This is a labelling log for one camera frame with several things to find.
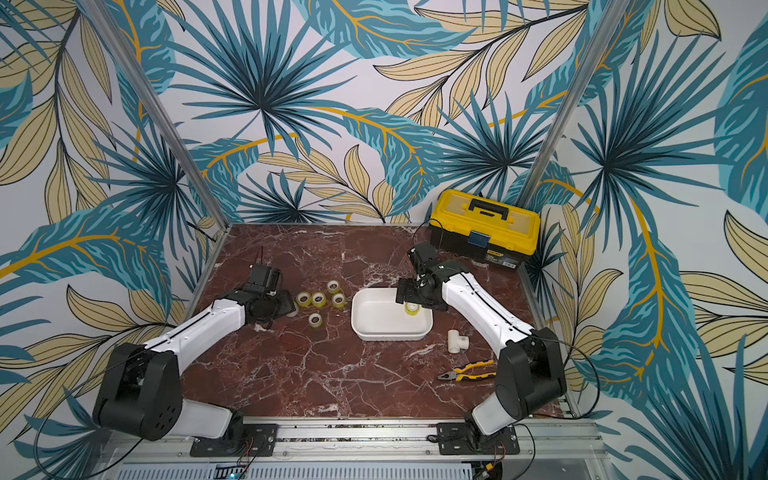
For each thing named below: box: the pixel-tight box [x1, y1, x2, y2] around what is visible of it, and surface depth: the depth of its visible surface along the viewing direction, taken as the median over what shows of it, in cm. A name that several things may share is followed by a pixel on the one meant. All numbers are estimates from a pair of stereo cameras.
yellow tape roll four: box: [295, 291, 312, 308], surface depth 100 cm
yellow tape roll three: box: [331, 292, 347, 309], surface depth 100 cm
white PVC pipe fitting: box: [447, 329, 470, 354], surface depth 90 cm
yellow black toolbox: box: [430, 189, 541, 269], surface depth 102 cm
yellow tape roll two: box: [312, 292, 327, 308], surface depth 100 cm
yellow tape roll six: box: [404, 302, 421, 317], surface depth 97 cm
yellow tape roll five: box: [308, 312, 323, 328], surface depth 95 cm
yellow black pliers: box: [437, 360, 497, 381], surface depth 85 cm
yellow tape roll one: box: [327, 280, 341, 295], surface depth 103 cm
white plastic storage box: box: [350, 287, 434, 342], surface depth 97 cm
